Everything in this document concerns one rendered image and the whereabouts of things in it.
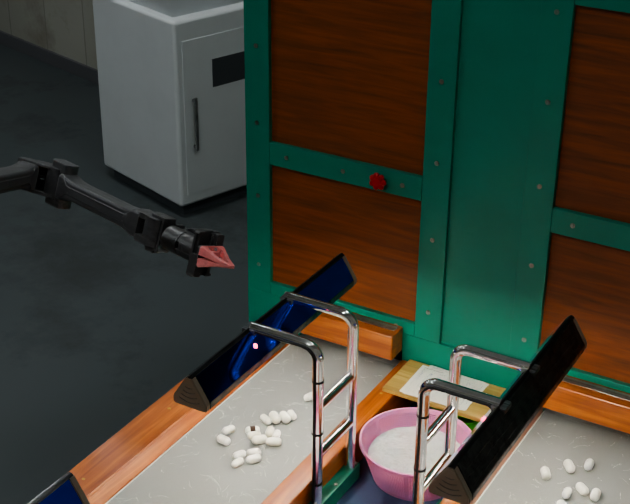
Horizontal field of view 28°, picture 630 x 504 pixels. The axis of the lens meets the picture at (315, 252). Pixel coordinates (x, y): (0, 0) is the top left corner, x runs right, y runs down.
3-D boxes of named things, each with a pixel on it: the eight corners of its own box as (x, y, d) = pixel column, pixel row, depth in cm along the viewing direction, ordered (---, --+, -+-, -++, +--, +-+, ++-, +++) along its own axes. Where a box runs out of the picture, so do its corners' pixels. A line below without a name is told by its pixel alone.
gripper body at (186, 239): (212, 277, 275) (190, 266, 280) (222, 232, 273) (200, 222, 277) (190, 277, 270) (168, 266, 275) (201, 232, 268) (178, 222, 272)
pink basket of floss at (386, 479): (374, 518, 275) (375, 483, 270) (346, 447, 298) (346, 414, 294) (489, 502, 280) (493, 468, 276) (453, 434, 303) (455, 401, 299)
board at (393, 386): (382, 391, 303) (382, 387, 303) (409, 362, 315) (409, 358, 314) (509, 432, 289) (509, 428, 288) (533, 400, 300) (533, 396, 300)
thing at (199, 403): (172, 402, 249) (171, 371, 246) (327, 275, 297) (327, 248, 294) (205, 414, 246) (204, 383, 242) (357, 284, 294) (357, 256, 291)
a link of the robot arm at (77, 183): (38, 200, 306) (47, 157, 304) (57, 201, 311) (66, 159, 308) (149, 256, 279) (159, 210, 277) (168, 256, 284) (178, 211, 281)
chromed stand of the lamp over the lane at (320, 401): (243, 497, 281) (239, 325, 260) (289, 451, 296) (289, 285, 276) (316, 525, 272) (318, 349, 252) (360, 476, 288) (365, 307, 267)
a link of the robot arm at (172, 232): (155, 248, 278) (160, 223, 277) (177, 248, 283) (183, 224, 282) (175, 258, 274) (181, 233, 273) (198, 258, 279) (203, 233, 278)
